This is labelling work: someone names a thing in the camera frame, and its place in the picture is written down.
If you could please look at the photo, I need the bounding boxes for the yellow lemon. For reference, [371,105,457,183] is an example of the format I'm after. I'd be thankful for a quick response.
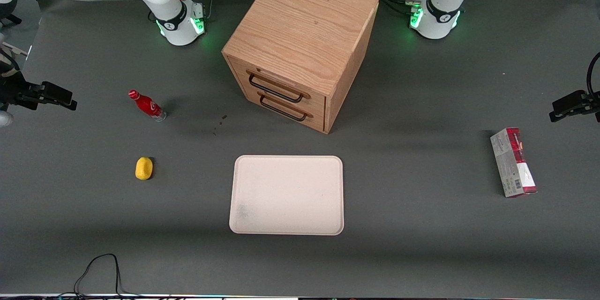
[135,157,154,181]

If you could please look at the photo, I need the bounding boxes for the red and grey carton box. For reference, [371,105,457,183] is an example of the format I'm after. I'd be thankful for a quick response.
[490,127,538,198]

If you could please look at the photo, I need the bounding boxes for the thin black looped cable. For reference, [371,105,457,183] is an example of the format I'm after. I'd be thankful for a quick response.
[73,254,141,299]

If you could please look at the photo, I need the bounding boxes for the red coke bottle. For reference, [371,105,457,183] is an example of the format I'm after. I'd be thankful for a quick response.
[128,90,167,122]

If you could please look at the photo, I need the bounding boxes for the wooden drawer cabinet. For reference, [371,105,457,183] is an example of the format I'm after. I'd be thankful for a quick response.
[222,0,379,135]

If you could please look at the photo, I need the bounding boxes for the black wire drawer handle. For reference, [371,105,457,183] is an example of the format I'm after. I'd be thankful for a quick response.
[247,71,305,104]
[259,94,310,122]

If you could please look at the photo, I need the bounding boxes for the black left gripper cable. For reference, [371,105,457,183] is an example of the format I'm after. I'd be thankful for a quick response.
[587,52,600,98]

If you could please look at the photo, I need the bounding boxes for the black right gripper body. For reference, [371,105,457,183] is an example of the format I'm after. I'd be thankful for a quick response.
[0,59,36,112]

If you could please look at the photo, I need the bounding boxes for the beige plastic tray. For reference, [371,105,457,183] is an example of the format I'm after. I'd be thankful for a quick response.
[229,155,345,236]

